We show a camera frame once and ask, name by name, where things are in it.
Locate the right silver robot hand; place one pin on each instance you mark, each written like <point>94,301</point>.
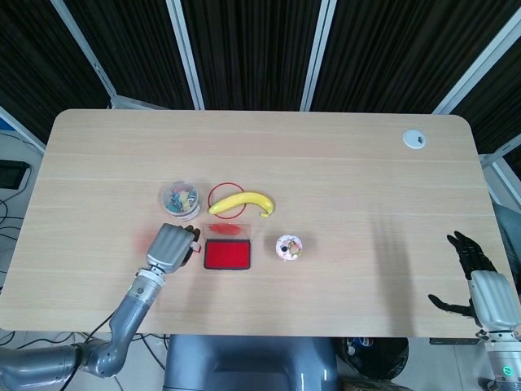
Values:
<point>490,293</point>

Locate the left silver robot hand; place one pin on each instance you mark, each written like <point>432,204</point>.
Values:
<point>167,246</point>

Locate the red white stamp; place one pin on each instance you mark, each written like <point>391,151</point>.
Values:
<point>196,246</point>

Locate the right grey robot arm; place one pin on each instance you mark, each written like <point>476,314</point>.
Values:
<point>502,358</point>

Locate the clear jar of binder clips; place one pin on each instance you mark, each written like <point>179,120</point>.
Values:
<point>179,199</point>

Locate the red ink pad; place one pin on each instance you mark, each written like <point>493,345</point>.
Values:
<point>226,254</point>

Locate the desk height control panel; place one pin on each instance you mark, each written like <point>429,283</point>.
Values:
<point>454,341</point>

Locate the yellow toy banana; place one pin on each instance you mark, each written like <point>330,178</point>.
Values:
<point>240,200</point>

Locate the pink toy cupcake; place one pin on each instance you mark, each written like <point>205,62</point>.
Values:
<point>289,246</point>

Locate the black trash bin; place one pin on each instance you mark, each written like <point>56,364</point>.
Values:
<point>372,358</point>

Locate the dark grey robot torso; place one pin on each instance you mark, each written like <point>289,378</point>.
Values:
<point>244,358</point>

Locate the white partition post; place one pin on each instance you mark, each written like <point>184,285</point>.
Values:
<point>480,67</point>
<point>316,53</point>
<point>87,53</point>
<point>185,53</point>

